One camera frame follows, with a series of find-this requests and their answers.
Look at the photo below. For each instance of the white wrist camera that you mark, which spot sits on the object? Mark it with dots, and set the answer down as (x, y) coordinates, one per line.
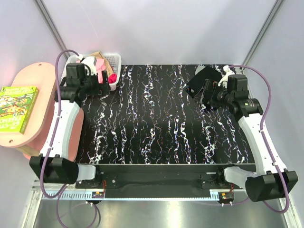
(90, 61)
(224, 80)

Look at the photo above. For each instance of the magenta t shirt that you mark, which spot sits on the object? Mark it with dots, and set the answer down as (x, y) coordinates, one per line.
(112, 78)

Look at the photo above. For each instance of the beige t shirt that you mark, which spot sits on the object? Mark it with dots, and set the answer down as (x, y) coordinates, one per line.
(99, 54)

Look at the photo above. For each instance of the folded black t shirt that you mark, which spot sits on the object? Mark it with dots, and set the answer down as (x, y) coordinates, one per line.
(195, 85)

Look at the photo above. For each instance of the pink tiered shelf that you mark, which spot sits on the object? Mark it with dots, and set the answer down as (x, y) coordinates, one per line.
(41, 75)

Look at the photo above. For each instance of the light pink t shirt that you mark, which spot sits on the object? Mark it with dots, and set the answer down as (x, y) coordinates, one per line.
(100, 67)

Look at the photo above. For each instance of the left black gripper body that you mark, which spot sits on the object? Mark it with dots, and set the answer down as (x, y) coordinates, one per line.
(92, 87)

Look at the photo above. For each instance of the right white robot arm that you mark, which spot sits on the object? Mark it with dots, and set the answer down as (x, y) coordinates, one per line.
(272, 179)

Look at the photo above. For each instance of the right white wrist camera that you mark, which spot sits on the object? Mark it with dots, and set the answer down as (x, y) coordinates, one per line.
(224, 80)

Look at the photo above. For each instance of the white plastic basket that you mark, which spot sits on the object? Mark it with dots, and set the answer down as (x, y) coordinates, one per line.
(109, 62)

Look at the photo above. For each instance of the black marbled table mat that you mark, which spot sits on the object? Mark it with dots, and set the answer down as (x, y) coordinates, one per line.
(150, 119)

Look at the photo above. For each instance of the green book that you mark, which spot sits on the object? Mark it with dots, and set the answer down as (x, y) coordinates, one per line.
(16, 105)

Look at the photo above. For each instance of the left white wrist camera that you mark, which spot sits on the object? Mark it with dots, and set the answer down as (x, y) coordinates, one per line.
(90, 61)

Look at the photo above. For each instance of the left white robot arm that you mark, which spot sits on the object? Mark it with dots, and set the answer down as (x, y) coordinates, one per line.
(53, 164)

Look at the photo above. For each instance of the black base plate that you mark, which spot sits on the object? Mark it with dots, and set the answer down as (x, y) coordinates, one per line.
(156, 180)

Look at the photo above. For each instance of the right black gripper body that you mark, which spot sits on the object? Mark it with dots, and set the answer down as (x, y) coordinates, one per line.
(219, 94)

